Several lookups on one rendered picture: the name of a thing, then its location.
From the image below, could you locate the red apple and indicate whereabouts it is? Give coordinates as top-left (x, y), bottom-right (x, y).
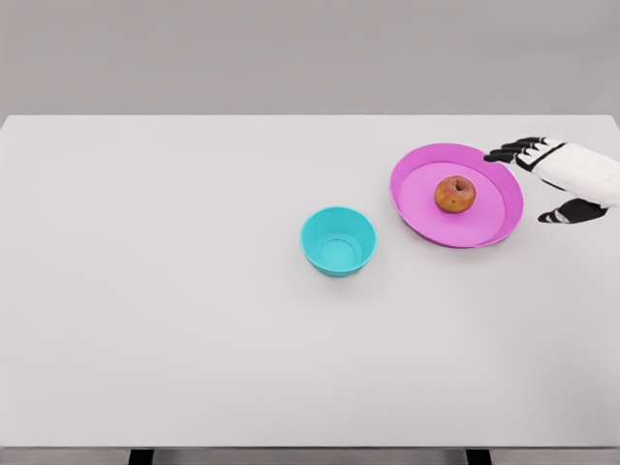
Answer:
top-left (433, 175), bottom-right (478, 215)

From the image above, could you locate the blue bowl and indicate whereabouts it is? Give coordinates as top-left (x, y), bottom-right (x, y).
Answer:
top-left (299, 206), bottom-right (378, 279)

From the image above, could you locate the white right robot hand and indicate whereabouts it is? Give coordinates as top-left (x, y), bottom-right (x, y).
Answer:
top-left (482, 136), bottom-right (620, 226)

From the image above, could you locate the pink plate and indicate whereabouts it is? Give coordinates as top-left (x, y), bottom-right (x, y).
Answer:
top-left (389, 142), bottom-right (525, 250)

